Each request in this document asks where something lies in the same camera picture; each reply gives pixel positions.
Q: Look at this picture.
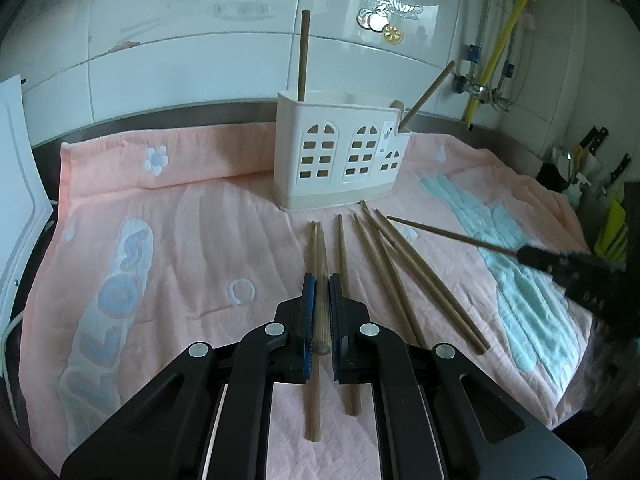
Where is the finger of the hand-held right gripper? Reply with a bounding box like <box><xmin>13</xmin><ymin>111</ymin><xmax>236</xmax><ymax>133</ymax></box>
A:
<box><xmin>516</xmin><ymin>245</ymin><xmax>626</xmax><ymax>281</ymax></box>

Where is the green cutting board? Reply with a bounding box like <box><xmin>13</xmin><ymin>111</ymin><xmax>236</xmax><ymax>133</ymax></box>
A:
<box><xmin>594</xmin><ymin>197</ymin><xmax>630</xmax><ymax>261</ymax></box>

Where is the pink printed towel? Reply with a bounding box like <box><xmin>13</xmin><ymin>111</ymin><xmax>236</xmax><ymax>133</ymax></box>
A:
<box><xmin>27</xmin><ymin>120</ymin><xmax>590</xmax><ymax>480</ymax></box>

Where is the black handled knife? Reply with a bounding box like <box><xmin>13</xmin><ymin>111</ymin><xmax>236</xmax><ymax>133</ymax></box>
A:
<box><xmin>605</xmin><ymin>152</ymin><xmax>632</xmax><ymax>193</ymax></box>
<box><xmin>580</xmin><ymin>126</ymin><xmax>609</xmax><ymax>158</ymax></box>

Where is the white plastic board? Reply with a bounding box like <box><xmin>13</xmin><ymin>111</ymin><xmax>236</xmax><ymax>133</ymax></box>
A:
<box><xmin>0</xmin><ymin>74</ymin><xmax>54</xmax><ymax>343</ymax></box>

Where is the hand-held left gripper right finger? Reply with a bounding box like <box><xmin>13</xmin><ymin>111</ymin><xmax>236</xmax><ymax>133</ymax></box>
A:
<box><xmin>327</xmin><ymin>273</ymin><xmax>589</xmax><ymax>480</ymax></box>

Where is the yellow gas hose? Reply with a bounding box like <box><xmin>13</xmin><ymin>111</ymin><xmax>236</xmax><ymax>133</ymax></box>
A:
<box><xmin>464</xmin><ymin>0</ymin><xmax>535</xmax><ymax>128</ymax></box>

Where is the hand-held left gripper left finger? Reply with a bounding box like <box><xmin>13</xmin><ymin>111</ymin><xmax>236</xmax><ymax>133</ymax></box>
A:
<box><xmin>60</xmin><ymin>273</ymin><xmax>318</xmax><ymax>480</ymax></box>

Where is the white cable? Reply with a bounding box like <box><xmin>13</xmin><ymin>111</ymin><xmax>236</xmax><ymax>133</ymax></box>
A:
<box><xmin>0</xmin><ymin>310</ymin><xmax>27</xmax><ymax>428</ymax></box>

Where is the braided metal hose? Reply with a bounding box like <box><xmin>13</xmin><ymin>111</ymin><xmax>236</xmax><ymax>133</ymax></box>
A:
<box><xmin>501</xmin><ymin>7</ymin><xmax>530</xmax><ymax>83</ymax></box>
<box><xmin>467</xmin><ymin>0</ymin><xmax>493</xmax><ymax>78</ymax></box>

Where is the white plastic utensil holder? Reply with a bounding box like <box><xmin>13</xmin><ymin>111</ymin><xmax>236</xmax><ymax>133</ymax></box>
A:
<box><xmin>272</xmin><ymin>89</ymin><xmax>413</xmax><ymax>211</ymax></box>

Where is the metal valve assembly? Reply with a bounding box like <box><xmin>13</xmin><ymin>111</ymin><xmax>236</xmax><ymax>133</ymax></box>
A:
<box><xmin>451</xmin><ymin>74</ymin><xmax>516</xmax><ymax>113</ymax></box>

